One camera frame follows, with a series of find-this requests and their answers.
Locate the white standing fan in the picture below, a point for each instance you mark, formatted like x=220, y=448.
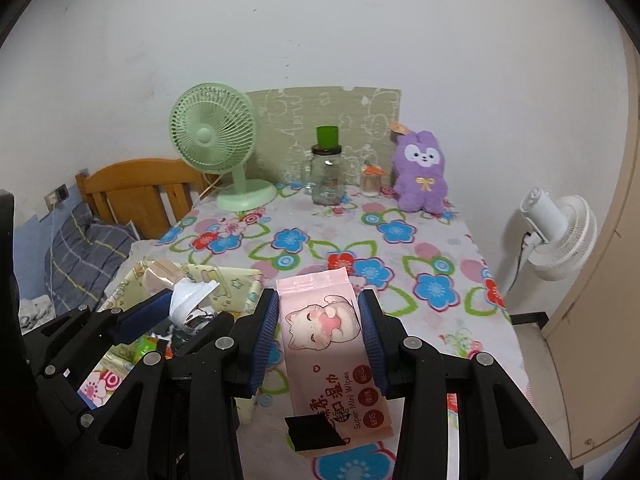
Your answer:
x=560, y=235

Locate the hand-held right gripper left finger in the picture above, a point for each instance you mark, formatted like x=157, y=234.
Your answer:
x=265, y=342

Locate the wooden headboard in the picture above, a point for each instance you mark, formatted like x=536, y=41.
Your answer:
x=130, y=185

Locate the green desk fan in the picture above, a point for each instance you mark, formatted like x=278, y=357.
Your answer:
x=210, y=135

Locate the beige patterned board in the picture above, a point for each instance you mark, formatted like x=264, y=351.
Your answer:
x=300, y=115

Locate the small glass jar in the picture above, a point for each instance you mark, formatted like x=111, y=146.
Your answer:
x=372, y=182

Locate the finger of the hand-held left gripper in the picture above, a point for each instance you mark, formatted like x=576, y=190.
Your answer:
x=212, y=327
x=145, y=312

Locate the pink wet wipes pack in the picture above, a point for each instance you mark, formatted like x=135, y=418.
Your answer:
x=320, y=330

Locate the yellow fabric storage box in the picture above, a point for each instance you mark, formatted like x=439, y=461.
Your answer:
x=235, y=280

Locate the white plastic packet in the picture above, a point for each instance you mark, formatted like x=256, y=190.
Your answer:
x=192, y=297

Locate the beige cabinet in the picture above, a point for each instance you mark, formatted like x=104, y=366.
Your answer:
x=600, y=285

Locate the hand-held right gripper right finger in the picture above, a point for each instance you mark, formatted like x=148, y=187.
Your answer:
x=372, y=342

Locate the beige tissue pack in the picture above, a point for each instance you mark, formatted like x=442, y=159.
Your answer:
x=162, y=275

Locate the wall socket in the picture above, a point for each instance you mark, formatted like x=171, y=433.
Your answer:
x=56, y=195

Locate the purple plush bunny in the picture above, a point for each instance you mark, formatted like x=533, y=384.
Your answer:
x=420, y=180

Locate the white crumpled cloth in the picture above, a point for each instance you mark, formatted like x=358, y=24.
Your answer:
x=37, y=312

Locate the grey plaid pillow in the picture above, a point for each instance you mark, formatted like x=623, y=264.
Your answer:
x=85, y=255

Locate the glass jar mug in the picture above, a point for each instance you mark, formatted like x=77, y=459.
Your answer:
x=327, y=180

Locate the green cup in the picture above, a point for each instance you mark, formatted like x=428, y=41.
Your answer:
x=327, y=136

